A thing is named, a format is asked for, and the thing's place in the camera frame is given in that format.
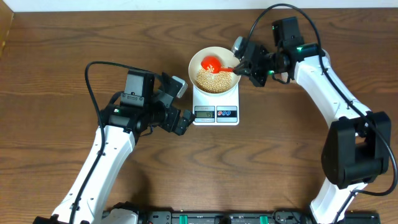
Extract red plastic measuring scoop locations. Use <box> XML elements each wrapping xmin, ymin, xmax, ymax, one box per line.
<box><xmin>201</xmin><ymin>55</ymin><xmax>233</xmax><ymax>73</ymax></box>

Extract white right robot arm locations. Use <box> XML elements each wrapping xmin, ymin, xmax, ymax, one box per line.
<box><xmin>232</xmin><ymin>17</ymin><xmax>396</xmax><ymax>223</ymax></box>

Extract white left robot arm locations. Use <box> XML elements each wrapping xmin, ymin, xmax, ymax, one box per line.
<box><xmin>34</xmin><ymin>90</ymin><xmax>195</xmax><ymax>223</ymax></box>

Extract cream plastic bowl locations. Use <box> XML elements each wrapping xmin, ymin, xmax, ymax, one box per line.
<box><xmin>188</xmin><ymin>47</ymin><xmax>241</xmax><ymax>90</ymax></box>

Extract white digital kitchen scale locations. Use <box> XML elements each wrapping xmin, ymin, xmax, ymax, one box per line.
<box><xmin>193</xmin><ymin>84</ymin><xmax>239</xmax><ymax>126</ymax></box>

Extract soybeans in bowl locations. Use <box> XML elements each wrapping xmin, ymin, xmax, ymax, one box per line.
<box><xmin>196</xmin><ymin>69</ymin><xmax>232</xmax><ymax>93</ymax></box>

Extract brown cardboard side panel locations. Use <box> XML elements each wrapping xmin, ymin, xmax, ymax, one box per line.
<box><xmin>0</xmin><ymin>0</ymin><xmax>14</xmax><ymax>55</ymax></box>

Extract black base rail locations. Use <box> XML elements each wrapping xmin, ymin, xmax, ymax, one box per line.
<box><xmin>102</xmin><ymin>210</ymin><xmax>382</xmax><ymax>224</ymax></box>

